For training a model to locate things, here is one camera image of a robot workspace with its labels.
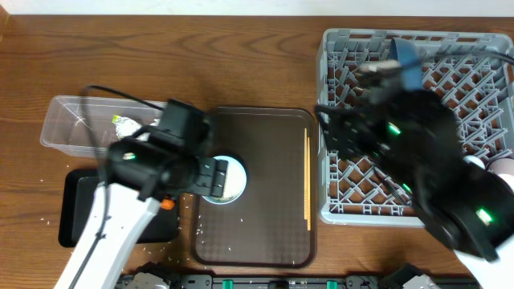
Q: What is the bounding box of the light blue rice bowl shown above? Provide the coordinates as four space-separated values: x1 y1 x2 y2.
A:
204 155 247 205

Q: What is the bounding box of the orange carrot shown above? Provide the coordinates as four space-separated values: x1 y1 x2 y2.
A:
161 198 175 210

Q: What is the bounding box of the blue plate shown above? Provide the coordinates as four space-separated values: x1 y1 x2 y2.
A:
390 38 423 91

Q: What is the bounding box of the silver foil snack wrapper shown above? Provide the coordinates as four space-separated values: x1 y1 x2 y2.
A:
112 115 142 139

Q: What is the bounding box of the light blue cup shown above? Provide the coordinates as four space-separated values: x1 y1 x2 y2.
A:
463 155 485 169

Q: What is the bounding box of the pink cup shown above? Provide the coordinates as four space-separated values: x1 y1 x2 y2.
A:
487 157 514 176

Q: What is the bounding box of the white napkin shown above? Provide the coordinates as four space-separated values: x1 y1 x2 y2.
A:
139 119 160 141

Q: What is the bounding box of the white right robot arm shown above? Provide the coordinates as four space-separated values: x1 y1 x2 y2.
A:
315 90 513 288

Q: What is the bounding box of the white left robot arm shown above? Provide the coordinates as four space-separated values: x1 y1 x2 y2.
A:
56 136 229 288

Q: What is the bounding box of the grey dishwasher rack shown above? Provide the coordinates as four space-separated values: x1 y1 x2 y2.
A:
316 28 513 227

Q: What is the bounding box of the wooden chopstick right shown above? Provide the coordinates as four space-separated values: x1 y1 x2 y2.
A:
306 137 312 231

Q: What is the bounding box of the wooden chopstick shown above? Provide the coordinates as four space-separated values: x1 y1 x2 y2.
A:
304 128 308 220
306 137 312 231

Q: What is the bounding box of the wooden chopstick left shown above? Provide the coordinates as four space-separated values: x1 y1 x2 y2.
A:
304 128 308 220

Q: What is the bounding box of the brown serving tray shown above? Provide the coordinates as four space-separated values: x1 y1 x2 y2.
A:
191 107 317 268

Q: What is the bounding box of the black tray bin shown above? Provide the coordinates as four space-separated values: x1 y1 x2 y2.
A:
58 169 179 248

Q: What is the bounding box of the clear plastic bin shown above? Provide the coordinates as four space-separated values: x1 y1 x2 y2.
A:
40 96 161 157

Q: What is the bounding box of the black rail at table edge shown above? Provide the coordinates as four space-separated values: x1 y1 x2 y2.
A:
116 274 479 289

